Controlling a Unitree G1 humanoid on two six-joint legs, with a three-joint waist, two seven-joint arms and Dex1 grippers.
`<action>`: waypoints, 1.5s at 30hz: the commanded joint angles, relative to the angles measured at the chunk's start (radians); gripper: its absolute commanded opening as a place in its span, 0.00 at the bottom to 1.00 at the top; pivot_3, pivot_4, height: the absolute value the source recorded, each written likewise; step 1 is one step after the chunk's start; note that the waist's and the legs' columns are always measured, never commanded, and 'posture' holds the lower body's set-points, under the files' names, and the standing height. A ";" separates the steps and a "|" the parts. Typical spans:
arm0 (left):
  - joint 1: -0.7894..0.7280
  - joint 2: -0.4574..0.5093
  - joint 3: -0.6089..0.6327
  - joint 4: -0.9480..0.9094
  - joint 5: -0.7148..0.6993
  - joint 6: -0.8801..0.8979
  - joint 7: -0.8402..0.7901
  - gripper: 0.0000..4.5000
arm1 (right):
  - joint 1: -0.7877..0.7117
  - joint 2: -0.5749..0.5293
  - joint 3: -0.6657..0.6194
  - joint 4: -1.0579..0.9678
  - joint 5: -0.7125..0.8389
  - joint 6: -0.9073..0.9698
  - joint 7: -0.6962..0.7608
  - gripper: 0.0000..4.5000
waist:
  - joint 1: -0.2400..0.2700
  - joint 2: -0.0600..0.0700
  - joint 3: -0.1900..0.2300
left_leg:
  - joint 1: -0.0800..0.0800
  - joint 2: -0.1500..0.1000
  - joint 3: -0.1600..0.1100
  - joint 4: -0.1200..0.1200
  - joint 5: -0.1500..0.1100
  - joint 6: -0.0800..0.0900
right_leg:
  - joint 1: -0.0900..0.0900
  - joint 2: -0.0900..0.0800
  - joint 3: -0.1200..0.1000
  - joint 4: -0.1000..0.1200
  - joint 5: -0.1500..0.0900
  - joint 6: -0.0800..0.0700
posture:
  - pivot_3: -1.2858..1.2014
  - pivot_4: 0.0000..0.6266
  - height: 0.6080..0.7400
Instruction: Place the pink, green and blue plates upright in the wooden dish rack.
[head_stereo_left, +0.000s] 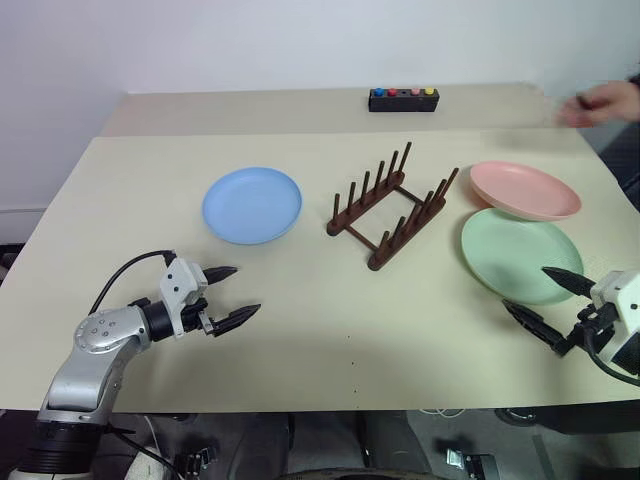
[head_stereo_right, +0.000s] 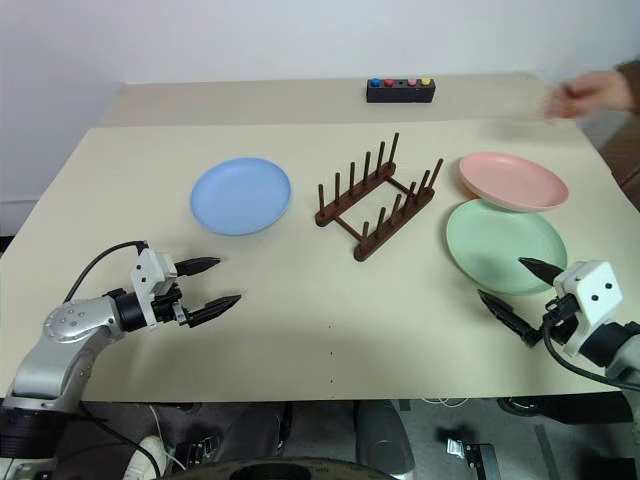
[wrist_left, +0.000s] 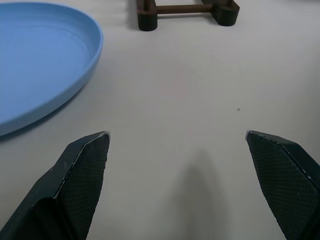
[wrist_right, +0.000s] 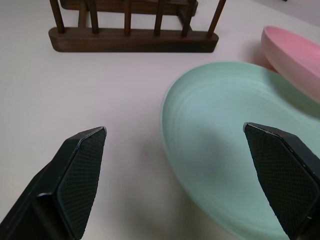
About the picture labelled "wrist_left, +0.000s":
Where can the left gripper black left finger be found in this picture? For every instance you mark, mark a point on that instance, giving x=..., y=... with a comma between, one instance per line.
x=75, y=180

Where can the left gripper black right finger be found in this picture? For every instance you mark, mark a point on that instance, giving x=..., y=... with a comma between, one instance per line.
x=285, y=180

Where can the dark wooden dish rack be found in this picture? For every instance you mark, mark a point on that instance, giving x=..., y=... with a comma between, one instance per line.
x=147, y=20

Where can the blue plate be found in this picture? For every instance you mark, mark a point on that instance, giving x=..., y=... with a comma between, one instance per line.
x=37, y=62

